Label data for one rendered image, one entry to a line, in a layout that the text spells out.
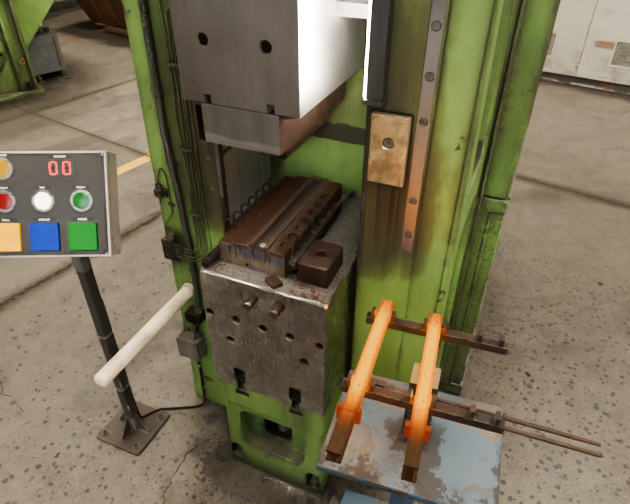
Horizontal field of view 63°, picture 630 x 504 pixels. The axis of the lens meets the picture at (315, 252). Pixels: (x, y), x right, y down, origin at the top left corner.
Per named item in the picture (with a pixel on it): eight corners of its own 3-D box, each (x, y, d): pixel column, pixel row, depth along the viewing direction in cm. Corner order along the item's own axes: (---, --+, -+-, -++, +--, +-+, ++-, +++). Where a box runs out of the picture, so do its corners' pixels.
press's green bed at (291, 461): (321, 499, 183) (323, 416, 155) (230, 460, 195) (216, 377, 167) (370, 385, 224) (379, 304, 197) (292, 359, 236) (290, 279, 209)
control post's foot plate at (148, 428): (139, 459, 195) (134, 444, 190) (93, 438, 202) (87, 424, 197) (173, 414, 211) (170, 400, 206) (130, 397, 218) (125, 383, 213)
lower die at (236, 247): (285, 278, 138) (284, 252, 133) (220, 260, 144) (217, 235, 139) (341, 204, 169) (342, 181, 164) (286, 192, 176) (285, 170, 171)
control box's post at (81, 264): (136, 432, 204) (58, 193, 141) (128, 429, 206) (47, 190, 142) (142, 425, 207) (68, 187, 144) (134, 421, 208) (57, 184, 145)
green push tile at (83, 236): (97, 250, 137) (95, 222, 136) (68, 251, 137) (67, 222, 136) (99, 249, 139) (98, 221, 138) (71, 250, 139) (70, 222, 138)
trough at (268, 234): (267, 252, 135) (267, 248, 135) (249, 247, 137) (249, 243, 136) (327, 182, 167) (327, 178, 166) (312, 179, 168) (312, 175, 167)
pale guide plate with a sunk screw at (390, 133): (402, 188, 123) (410, 119, 113) (366, 181, 126) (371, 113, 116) (404, 184, 124) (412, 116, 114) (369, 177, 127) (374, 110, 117)
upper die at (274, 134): (280, 156, 117) (279, 115, 112) (205, 141, 123) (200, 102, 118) (345, 98, 148) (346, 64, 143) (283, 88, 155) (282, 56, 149)
